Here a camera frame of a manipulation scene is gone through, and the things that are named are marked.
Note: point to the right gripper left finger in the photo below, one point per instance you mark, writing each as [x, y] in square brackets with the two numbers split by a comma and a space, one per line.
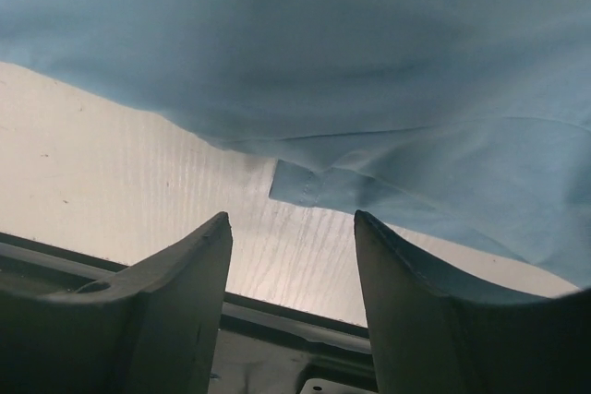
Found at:
[68, 326]

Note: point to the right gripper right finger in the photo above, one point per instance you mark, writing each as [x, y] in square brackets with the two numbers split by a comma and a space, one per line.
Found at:
[434, 328]

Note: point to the light blue t-shirt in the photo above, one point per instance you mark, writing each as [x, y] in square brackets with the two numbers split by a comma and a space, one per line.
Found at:
[468, 120]

